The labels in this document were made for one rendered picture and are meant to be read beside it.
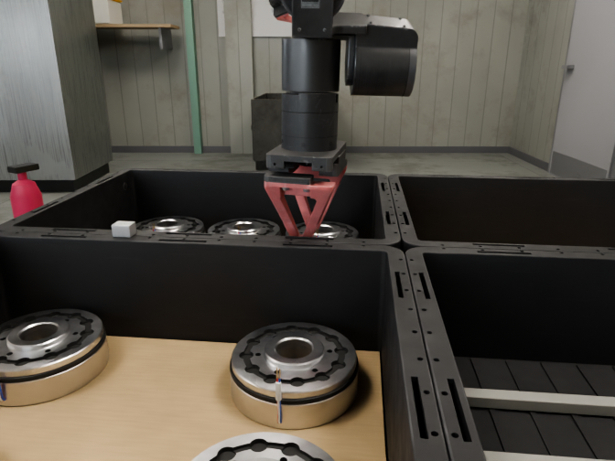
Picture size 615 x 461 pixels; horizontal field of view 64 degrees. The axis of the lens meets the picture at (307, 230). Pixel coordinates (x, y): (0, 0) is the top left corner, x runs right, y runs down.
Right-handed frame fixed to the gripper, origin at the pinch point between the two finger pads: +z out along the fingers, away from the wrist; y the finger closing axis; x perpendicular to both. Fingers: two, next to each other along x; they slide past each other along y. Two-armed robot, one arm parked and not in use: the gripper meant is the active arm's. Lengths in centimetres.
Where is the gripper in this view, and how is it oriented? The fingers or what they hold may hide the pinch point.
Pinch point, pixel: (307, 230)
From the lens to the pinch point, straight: 53.8
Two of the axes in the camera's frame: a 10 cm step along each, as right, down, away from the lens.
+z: -0.2, 9.4, 3.3
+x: -9.8, -0.9, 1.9
